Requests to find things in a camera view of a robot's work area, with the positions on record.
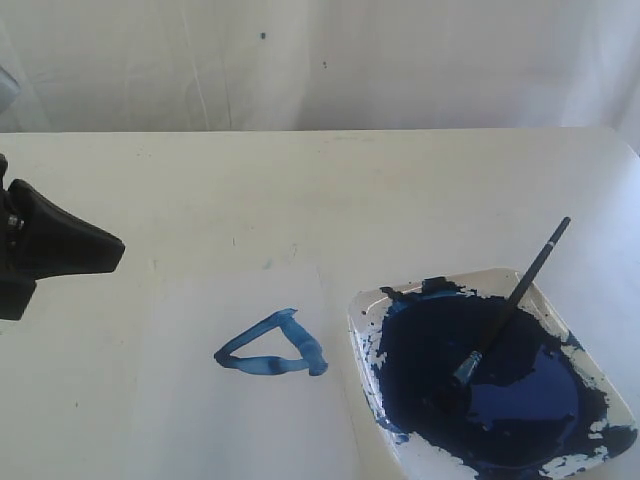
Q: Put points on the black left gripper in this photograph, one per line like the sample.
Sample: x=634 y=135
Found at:
x=41 y=240

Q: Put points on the black paintbrush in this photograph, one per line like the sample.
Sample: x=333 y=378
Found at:
x=448 y=396

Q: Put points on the white backdrop cloth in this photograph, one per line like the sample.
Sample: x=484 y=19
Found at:
x=320 y=65

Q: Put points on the white paper sheet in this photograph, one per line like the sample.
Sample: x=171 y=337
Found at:
x=239 y=379

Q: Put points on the white square paint dish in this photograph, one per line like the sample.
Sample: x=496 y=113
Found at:
x=536 y=407

